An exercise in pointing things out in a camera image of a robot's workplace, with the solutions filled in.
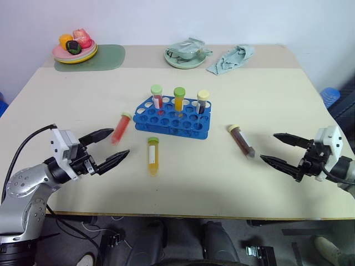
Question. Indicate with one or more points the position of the orange tube without label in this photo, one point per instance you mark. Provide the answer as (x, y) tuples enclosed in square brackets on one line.
[(179, 101)]

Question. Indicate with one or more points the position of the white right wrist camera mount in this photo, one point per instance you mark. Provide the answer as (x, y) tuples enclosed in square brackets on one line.
[(331, 144)]

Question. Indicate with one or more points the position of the red tube without label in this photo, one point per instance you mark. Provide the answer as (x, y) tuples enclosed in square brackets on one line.
[(120, 128)]

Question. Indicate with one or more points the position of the red tube with white label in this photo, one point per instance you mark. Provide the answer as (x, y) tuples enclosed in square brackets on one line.
[(157, 95)]

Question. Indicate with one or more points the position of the black green toy ball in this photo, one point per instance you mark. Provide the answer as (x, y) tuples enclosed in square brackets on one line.
[(73, 47)]

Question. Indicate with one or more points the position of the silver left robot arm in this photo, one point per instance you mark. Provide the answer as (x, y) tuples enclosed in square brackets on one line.
[(25, 191)]

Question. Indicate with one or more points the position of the pink plate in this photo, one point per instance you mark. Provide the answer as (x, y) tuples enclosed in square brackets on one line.
[(59, 54)]

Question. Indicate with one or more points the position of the light green plate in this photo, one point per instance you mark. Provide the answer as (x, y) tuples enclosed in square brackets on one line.
[(183, 63)]

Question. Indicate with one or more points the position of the pink toy peach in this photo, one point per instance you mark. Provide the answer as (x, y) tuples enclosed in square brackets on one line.
[(82, 37)]

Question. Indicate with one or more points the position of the green placemat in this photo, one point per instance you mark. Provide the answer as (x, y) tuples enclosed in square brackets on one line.
[(111, 58)]

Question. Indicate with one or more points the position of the dark rounded shape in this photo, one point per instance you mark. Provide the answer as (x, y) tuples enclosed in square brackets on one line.
[(219, 241)]

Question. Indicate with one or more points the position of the dark tube pale yellow cap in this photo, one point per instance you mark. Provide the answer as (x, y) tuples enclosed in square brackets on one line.
[(202, 102)]

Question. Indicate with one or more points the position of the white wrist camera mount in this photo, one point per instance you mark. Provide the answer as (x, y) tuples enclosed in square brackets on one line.
[(61, 140), (331, 144)]

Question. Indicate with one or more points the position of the orange toy fruit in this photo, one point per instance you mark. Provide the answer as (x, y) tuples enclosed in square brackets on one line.
[(64, 40)]

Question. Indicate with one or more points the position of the yellow plate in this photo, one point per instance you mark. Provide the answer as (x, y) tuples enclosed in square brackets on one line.
[(83, 58)]

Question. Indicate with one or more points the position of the black box under table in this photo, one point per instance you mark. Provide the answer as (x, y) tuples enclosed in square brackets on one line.
[(112, 241)]

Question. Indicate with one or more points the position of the brown tube tan cap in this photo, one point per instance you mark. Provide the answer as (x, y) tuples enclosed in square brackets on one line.
[(241, 140)]

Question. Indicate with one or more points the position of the orange tube with white label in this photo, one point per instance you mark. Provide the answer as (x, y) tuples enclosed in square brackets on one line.
[(153, 163)]

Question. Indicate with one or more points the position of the blue test tube rack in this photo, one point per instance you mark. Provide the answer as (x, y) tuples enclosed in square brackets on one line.
[(166, 123)]

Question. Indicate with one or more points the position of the blue stacked container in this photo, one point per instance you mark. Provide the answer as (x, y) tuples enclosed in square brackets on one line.
[(330, 95)]

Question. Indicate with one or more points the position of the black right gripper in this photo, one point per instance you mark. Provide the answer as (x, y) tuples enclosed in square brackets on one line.
[(312, 163)]

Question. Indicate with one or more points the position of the blue plastic object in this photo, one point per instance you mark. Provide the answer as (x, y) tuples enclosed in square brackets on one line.
[(2, 106)]

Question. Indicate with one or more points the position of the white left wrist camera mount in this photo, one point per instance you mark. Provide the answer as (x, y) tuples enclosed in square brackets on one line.
[(61, 140)]

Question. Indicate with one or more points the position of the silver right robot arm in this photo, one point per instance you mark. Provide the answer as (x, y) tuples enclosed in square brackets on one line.
[(344, 166)]

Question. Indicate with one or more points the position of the black woven chair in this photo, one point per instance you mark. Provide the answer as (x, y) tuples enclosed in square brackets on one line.
[(345, 105)]

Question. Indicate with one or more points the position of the light green cloth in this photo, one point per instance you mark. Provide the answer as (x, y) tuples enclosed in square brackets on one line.
[(233, 59)]

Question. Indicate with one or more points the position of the pale green shoe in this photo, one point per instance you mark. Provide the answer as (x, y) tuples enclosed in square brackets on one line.
[(327, 249)]

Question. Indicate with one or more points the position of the silver metal bracket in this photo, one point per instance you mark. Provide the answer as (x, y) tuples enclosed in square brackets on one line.
[(253, 250)]

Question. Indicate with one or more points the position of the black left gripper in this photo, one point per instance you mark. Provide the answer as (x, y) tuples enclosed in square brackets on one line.
[(83, 164)]

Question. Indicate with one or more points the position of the clear plastic packet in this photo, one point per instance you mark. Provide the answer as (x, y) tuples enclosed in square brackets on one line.
[(185, 47)]

